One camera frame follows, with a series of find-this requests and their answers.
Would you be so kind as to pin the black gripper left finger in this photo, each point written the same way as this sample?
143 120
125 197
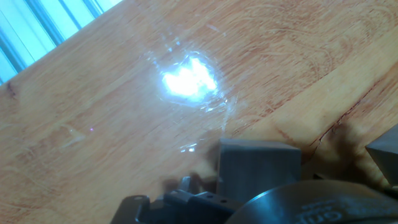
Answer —
192 205

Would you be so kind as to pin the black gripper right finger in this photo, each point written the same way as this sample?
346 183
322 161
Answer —
391 191

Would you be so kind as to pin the light wooden cube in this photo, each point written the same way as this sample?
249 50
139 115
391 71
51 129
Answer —
387 155
258 168

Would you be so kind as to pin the glossy brown wooden board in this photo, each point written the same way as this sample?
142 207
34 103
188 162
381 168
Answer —
93 140

